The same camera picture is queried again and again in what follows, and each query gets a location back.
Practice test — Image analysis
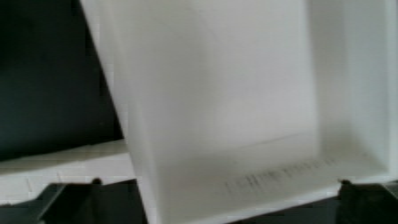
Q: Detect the white front rail fence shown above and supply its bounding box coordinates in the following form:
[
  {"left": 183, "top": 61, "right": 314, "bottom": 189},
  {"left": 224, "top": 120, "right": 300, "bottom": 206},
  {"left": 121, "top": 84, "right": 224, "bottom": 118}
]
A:
[{"left": 0, "top": 140, "right": 135, "bottom": 205}]

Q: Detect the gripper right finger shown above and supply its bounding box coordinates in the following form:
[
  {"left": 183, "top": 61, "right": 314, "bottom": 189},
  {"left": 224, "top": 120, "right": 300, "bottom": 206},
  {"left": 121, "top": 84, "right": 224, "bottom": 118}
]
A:
[{"left": 336, "top": 180, "right": 398, "bottom": 224}]

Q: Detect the white drawer cabinet box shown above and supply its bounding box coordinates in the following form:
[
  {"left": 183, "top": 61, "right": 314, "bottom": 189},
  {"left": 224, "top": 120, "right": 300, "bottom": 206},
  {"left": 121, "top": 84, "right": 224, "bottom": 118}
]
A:
[{"left": 80, "top": 0, "right": 398, "bottom": 224}]

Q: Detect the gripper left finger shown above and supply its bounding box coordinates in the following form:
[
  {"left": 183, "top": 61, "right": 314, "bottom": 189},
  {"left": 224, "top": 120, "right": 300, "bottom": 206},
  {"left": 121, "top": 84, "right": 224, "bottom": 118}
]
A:
[{"left": 0, "top": 179, "right": 145, "bottom": 224}]

